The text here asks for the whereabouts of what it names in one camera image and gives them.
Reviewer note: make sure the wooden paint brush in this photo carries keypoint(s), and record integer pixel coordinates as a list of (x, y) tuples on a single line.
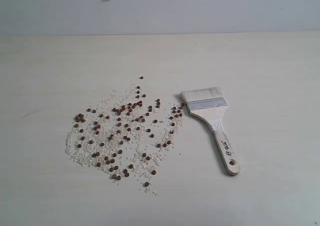
[(209, 105)]

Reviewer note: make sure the pile of grains and pellets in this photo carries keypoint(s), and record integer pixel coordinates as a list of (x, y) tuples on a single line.
[(126, 135)]

